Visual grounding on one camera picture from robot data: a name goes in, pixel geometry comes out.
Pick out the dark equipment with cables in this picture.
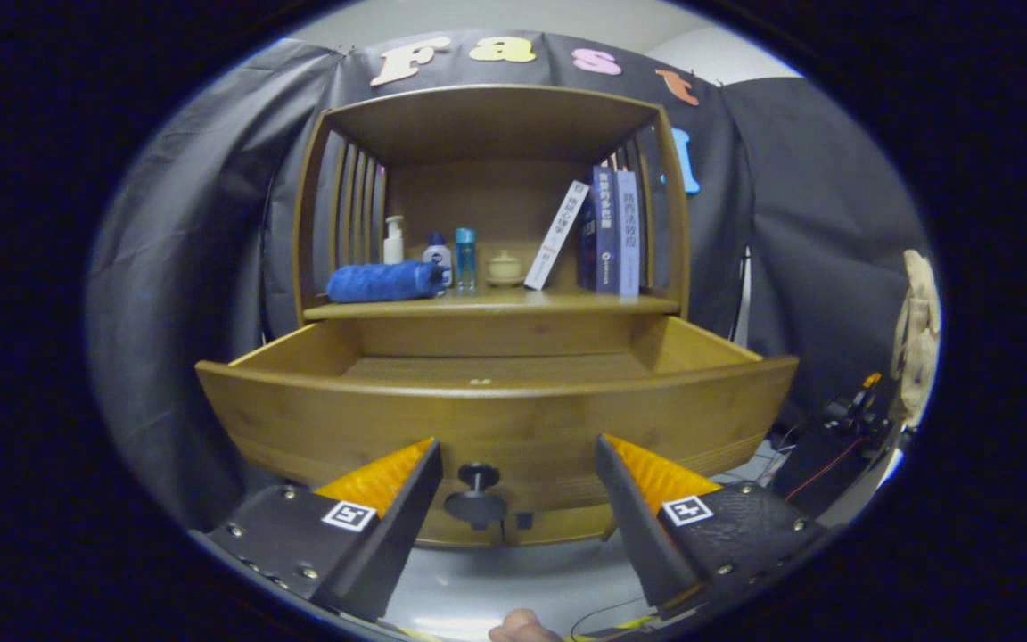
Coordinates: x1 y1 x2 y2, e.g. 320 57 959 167
772 373 902 518

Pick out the beige lidded teacup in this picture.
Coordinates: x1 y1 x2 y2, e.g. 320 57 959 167
486 250 525 288

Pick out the dark blue book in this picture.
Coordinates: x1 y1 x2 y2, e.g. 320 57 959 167
578 165 620 294

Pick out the beige bag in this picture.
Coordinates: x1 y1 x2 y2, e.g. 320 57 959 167
890 250 941 429

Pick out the black round drawer knob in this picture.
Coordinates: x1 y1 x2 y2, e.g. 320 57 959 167
444 462 507 529

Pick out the light purple book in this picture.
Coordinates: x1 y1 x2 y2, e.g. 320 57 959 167
616 169 641 298

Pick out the wooden cabinet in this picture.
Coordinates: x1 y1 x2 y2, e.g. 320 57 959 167
292 85 691 547

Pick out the white book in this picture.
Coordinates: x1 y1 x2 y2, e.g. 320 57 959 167
524 180 591 292

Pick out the blue folded towel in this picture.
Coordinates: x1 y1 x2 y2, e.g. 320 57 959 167
326 260 448 304

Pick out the wooden countertop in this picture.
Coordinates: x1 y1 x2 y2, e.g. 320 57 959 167
304 287 682 322

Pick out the clear blue bottle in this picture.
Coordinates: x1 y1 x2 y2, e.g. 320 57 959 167
455 227 477 293

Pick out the white bottle with blue cap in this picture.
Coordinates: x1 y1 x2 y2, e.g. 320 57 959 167
423 232 453 288

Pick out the wooden cabinet door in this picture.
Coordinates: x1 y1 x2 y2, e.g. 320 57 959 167
414 524 507 547
503 504 617 547

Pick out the wooden drawer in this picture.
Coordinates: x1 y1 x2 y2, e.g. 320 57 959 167
195 315 800 536

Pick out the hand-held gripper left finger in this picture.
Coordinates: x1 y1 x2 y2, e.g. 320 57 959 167
188 437 445 623

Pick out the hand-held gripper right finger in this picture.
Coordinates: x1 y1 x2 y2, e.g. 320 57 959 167
594 433 835 616

